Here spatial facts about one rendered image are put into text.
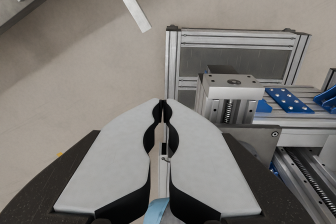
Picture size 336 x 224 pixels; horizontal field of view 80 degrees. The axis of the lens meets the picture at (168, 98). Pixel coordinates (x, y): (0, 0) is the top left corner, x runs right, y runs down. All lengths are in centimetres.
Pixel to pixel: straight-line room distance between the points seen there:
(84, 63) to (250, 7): 121
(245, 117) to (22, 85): 169
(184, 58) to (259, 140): 84
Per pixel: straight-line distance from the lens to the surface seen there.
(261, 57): 140
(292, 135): 72
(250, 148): 53
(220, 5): 147
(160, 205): 43
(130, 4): 61
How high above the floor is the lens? 143
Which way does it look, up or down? 62 degrees down
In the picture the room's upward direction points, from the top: 180 degrees clockwise
